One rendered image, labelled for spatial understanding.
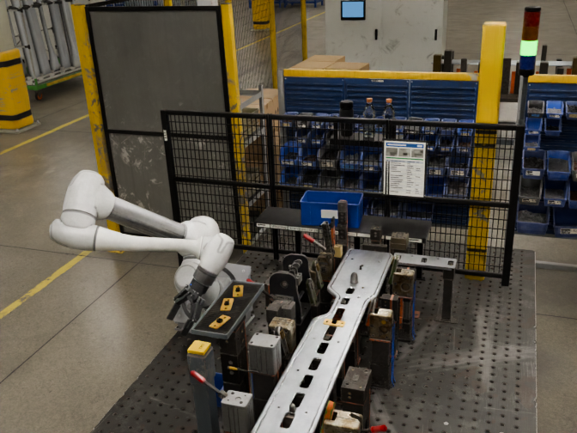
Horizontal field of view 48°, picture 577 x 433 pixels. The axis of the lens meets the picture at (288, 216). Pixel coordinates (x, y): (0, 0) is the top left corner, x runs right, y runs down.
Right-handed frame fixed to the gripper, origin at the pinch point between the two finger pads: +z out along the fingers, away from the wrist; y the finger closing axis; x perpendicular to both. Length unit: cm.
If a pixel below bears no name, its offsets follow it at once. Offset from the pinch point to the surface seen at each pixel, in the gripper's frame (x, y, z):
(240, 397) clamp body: 10, -65, -5
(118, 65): -29, 270, -85
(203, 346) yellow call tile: 18, -46, -11
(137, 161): -77, 264, -27
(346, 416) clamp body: -7, -91, -20
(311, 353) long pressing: -22, -51, -22
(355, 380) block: -21, -76, -26
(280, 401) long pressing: -4, -67, -9
